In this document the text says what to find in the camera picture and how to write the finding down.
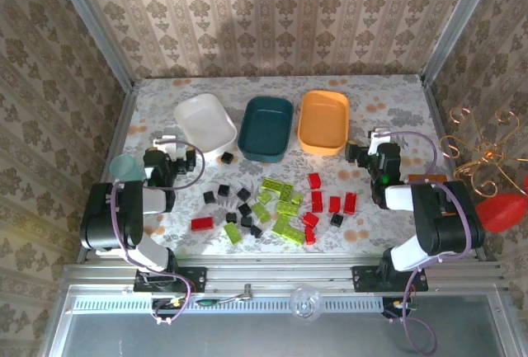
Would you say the translucent teal plastic cup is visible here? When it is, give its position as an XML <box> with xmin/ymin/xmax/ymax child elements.
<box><xmin>109</xmin><ymin>155</ymin><xmax>145</xmax><ymax>183</ymax></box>

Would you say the brown wooden board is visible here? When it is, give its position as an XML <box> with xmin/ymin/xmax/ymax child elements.
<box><xmin>407</xmin><ymin>174</ymin><xmax>447</xmax><ymax>185</ymax></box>

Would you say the white plastic container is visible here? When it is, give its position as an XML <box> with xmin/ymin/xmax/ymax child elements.
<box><xmin>172</xmin><ymin>92</ymin><xmax>239</xmax><ymax>156</ymax></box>

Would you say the orange plastic container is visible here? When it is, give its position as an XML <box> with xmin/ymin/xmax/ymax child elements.
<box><xmin>296</xmin><ymin>89</ymin><xmax>351</xmax><ymax>156</ymax></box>

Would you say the floral patterned tablecloth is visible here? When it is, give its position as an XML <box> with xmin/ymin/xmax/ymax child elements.
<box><xmin>97</xmin><ymin>76</ymin><xmax>475</xmax><ymax>257</ymax></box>

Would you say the teal plastic container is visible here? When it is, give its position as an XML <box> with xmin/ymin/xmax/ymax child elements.
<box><xmin>238</xmin><ymin>96</ymin><xmax>295</xmax><ymax>164</ymax></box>

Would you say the red balloon ornament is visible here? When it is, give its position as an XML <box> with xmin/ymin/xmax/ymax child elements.
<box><xmin>475</xmin><ymin>190</ymin><xmax>528</xmax><ymax>234</ymax></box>

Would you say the clear plastic ball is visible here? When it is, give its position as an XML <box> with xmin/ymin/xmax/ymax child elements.
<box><xmin>288</xmin><ymin>284</ymin><xmax>323</xmax><ymax>323</ymax></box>

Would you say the grey metal panel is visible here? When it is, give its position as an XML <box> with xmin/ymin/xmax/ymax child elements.
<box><xmin>49</xmin><ymin>284</ymin><xmax>523</xmax><ymax>357</ymax></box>

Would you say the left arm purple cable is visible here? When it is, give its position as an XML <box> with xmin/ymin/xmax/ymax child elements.
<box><xmin>110</xmin><ymin>137</ymin><xmax>206</xmax><ymax>326</ymax></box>

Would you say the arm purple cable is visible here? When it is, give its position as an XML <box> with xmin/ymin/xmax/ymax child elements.
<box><xmin>381</xmin><ymin>130</ymin><xmax>474</xmax><ymax>355</ymax></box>
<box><xmin>110</xmin><ymin>137</ymin><xmax>206</xmax><ymax>326</ymax></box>

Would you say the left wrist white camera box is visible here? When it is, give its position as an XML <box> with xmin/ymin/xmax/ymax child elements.
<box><xmin>152</xmin><ymin>135</ymin><xmax>184</xmax><ymax>162</ymax></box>

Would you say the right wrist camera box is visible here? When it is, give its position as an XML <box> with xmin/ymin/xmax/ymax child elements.
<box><xmin>367</xmin><ymin>125</ymin><xmax>393</xmax><ymax>156</ymax></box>

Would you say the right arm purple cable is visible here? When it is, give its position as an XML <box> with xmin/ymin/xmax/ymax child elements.
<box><xmin>381</xmin><ymin>130</ymin><xmax>474</xmax><ymax>355</ymax></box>

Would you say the aluminium side rail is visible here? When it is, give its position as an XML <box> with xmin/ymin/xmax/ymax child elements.
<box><xmin>77</xmin><ymin>84</ymin><xmax>138</xmax><ymax>265</ymax></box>
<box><xmin>420</xmin><ymin>76</ymin><xmax>488</xmax><ymax>261</ymax></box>

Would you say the gold wire ornament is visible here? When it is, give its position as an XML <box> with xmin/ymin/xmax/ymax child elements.
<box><xmin>438</xmin><ymin>107</ymin><xmax>527</xmax><ymax>198</ymax></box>

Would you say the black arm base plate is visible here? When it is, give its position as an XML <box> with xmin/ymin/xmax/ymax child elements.
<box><xmin>351</xmin><ymin>265</ymin><xmax>429</xmax><ymax>294</ymax></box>
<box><xmin>132</xmin><ymin>265</ymin><xmax>207</xmax><ymax>294</ymax></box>

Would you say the small wire connector bundle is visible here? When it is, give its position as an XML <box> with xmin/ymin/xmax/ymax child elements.
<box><xmin>150</xmin><ymin>295</ymin><xmax>186</xmax><ymax>326</ymax></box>
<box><xmin>381</xmin><ymin>295</ymin><xmax>418</xmax><ymax>323</ymax></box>

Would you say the green handled screwdriver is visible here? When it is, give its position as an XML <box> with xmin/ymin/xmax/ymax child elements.
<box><xmin>196</xmin><ymin>294</ymin><xmax>240</xmax><ymax>308</ymax></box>

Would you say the aluminium corner post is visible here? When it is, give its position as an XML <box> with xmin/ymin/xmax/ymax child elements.
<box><xmin>420</xmin><ymin>0</ymin><xmax>502</xmax><ymax>86</ymax></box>
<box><xmin>47</xmin><ymin>0</ymin><xmax>136</xmax><ymax>91</ymax></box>

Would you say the aluminium front rail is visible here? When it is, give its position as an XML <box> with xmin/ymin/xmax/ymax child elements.
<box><xmin>61</xmin><ymin>254</ymin><xmax>511</xmax><ymax>294</ymax></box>

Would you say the grey slotted cable duct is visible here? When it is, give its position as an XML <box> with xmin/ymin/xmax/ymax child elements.
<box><xmin>68</xmin><ymin>294</ymin><xmax>383</xmax><ymax>313</ymax></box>

